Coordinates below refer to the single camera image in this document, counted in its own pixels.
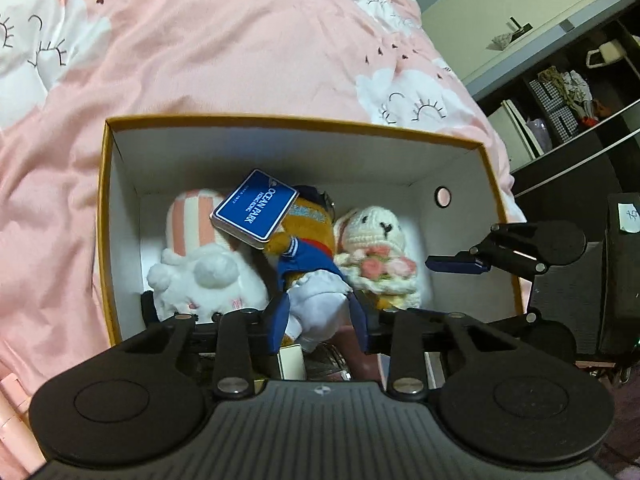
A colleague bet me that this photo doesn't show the pink printed blanket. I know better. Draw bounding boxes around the pink printed blanket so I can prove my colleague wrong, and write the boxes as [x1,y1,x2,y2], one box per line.
[0,0,529,480]

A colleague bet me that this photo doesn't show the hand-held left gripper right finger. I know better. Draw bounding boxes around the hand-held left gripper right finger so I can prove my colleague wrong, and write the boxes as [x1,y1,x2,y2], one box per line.
[347,291,517,401]

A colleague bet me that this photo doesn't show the small shelf ornament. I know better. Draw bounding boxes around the small shelf ornament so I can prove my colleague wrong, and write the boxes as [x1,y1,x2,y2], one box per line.
[489,16,534,52]

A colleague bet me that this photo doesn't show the dark red small box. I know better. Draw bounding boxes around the dark red small box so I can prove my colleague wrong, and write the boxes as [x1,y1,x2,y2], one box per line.
[306,327,389,384]

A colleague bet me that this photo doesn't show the pink plastic case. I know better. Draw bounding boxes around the pink plastic case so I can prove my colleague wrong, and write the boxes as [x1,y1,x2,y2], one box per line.
[0,374,39,479]

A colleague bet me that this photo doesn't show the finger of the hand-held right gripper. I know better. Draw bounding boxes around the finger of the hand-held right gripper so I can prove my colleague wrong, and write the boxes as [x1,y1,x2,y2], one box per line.
[425,221,587,277]
[492,308,546,347]

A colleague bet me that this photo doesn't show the orange cardboard box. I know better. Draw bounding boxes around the orange cardboard box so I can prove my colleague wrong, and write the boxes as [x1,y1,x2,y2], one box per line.
[95,114,530,352]

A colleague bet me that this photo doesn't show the brown sailor bear plush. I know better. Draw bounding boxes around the brown sailor bear plush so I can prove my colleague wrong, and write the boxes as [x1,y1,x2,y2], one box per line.
[211,169,362,354]

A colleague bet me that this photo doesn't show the checkered bag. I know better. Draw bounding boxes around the checkered bag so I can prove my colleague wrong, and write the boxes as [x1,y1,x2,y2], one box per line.
[536,66,597,137]

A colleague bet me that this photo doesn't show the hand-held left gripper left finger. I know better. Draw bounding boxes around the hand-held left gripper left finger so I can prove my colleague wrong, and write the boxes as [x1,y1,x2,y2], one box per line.
[119,293,293,400]

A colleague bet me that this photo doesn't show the white books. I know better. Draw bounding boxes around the white books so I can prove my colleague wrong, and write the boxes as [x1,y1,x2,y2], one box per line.
[500,99,547,162]

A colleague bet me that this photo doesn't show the small gold box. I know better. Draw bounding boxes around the small gold box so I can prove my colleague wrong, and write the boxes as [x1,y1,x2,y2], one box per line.
[277,345,307,382]

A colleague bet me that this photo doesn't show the cream crochet bunny doll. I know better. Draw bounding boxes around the cream crochet bunny doll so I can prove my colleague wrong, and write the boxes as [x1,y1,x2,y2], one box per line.
[332,205,426,312]

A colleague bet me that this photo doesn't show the white handled container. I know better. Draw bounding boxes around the white handled container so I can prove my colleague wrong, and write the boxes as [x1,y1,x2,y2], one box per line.
[586,40,629,69]

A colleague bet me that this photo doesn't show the dark shelf unit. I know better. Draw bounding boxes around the dark shelf unit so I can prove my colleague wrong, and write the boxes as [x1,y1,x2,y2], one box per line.
[472,10,640,202]

